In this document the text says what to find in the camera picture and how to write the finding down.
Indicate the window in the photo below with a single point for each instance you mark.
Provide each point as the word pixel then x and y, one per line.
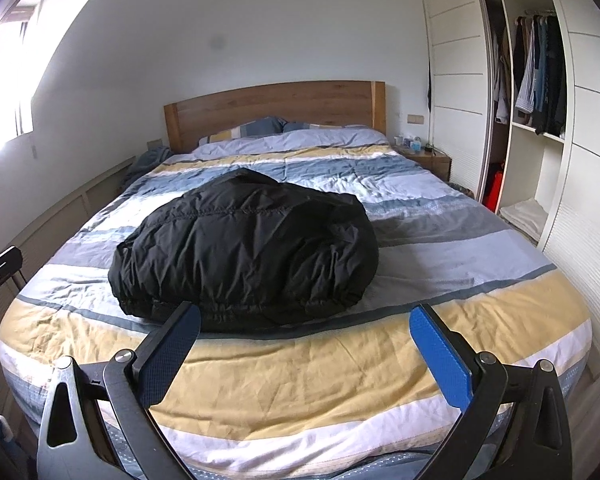
pixel 5 85

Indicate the black puffer coat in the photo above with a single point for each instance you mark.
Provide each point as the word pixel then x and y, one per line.
pixel 240 250

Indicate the wooden nightstand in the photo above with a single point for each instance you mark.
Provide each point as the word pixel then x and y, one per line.
pixel 430 165

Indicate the white wardrobe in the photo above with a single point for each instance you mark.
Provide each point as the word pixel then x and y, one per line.
pixel 455 60

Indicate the beige wall switch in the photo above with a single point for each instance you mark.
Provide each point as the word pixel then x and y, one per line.
pixel 415 119

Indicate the wooden headboard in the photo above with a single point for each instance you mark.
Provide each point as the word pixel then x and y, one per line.
pixel 280 102

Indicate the red bag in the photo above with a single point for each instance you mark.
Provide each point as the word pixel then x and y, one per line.
pixel 494 187

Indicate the row of hanging clothes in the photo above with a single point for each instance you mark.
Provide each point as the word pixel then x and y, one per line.
pixel 542 70

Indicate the bed with striped duvet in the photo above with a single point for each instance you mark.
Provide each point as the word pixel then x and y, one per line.
pixel 330 375

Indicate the striped pillow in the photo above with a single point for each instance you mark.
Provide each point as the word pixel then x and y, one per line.
pixel 245 130

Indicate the beige wall socket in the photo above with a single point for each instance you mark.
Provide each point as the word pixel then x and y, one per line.
pixel 154 143

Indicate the small blue container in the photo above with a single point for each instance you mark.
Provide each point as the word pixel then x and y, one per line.
pixel 415 145

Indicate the hanging light jacket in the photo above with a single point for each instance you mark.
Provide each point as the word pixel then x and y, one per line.
pixel 501 80

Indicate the blue pillow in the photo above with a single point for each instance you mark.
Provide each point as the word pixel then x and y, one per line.
pixel 302 126

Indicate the folded white cloth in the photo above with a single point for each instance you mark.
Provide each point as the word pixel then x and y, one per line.
pixel 524 215

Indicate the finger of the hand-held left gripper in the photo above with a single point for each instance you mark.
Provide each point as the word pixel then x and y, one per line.
pixel 2 267

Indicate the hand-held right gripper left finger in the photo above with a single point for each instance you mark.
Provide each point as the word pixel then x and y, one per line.
pixel 172 355

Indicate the crumpled blue blanket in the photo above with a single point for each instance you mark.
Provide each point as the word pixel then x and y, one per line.
pixel 145 165

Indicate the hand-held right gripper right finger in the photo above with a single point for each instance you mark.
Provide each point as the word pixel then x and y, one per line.
pixel 442 355

